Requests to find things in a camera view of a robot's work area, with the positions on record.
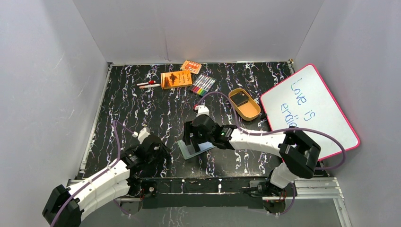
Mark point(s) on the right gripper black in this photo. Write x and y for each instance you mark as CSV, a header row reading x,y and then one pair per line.
x,y
186,137

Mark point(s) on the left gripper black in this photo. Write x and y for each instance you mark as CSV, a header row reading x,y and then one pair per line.
x,y
157,149

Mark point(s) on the green card holder wallet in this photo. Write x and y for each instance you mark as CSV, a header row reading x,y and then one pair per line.
x,y
190,151

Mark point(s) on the black credit cards stack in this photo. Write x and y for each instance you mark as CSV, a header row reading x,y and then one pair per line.
x,y
240,98

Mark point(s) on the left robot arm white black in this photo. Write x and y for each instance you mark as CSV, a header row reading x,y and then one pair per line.
x,y
69,206

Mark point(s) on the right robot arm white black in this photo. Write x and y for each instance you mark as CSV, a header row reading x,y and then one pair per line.
x,y
297,150

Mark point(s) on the small orange card box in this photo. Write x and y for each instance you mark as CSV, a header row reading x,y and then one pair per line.
x,y
191,66

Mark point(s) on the coloured marker pen set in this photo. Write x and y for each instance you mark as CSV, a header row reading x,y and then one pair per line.
x,y
202,85

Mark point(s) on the tan oval tray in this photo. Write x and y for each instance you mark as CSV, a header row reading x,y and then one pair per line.
x,y
248,111

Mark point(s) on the orange book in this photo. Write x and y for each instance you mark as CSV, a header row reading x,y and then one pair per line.
x,y
176,79

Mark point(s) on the white marker pen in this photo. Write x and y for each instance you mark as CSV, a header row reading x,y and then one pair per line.
x,y
149,86

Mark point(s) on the red capped white marker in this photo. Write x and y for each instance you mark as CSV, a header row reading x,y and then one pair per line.
x,y
146,83

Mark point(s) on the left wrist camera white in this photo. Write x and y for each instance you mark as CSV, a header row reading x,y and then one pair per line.
x,y
142,134

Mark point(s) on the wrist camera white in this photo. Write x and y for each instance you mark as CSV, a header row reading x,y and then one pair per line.
x,y
201,110
142,134

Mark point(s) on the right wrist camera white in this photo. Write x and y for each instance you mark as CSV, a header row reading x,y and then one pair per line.
x,y
201,110

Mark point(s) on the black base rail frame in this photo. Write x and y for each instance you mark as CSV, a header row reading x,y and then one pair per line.
x,y
249,192

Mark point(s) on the white board pink frame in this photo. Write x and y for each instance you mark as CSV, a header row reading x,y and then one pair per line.
x,y
304,100

